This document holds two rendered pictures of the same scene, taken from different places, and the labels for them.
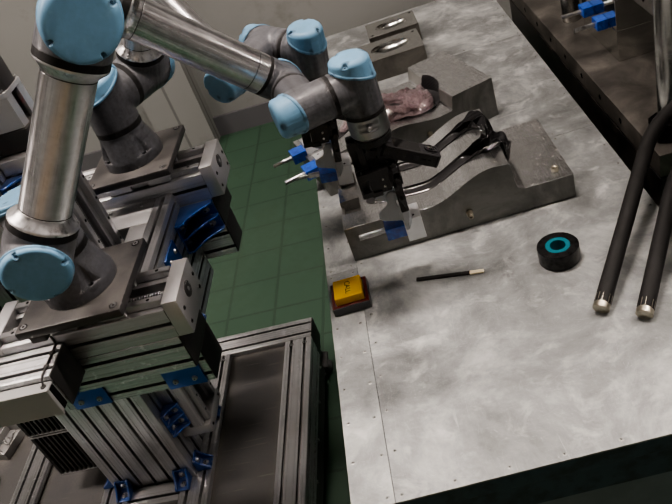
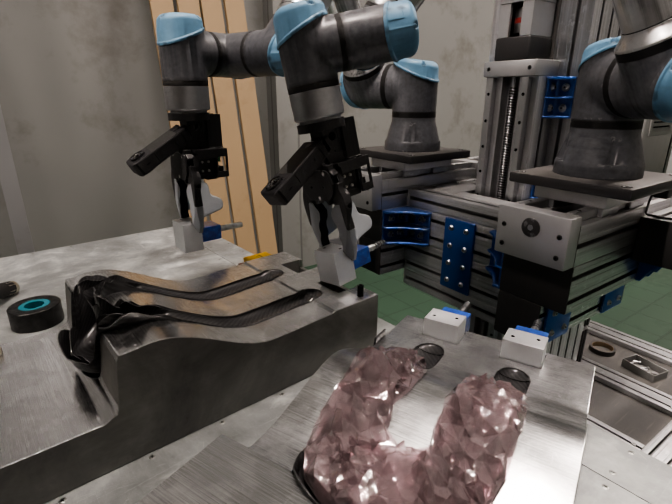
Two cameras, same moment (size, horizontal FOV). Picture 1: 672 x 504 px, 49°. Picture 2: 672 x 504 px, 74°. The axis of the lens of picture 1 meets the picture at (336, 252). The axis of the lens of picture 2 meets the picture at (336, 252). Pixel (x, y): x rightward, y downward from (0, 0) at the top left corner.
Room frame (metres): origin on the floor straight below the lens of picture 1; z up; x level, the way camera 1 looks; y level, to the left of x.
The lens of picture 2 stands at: (1.93, -0.58, 1.18)
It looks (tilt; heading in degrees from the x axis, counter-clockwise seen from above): 19 degrees down; 132
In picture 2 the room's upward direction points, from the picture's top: straight up
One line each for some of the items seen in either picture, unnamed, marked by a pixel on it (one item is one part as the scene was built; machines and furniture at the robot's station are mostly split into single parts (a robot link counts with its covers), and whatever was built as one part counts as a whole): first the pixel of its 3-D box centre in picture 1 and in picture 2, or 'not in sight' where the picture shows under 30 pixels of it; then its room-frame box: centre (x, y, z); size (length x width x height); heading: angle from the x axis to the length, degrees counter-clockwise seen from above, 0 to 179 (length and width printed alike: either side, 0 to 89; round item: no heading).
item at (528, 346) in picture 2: (295, 156); (529, 340); (1.77, 0.01, 0.85); 0.13 x 0.05 x 0.05; 99
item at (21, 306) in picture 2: (558, 251); (36, 313); (1.07, -0.41, 0.82); 0.08 x 0.08 x 0.04
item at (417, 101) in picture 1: (386, 107); (421, 407); (1.76, -0.26, 0.90); 0.26 x 0.18 x 0.08; 99
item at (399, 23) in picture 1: (393, 32); not in sight; (2.39, -0.46, 0.83); 0.17 x 0.13 x 0.06; 82
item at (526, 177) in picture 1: (445, 174); (189, 326); (1.40, -0.30, 0.87); 0.50 x 0.26 x 0.14; 82
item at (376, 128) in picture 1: (368, 123); (186, 100); (1.19, -0.14, 1.17); 0.08 x 0.08 x 0.05
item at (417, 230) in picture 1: (390, 228); (211, 230); (1.20, -0.12, 0.93); 0.13 x 0.05 x 0.05; 82
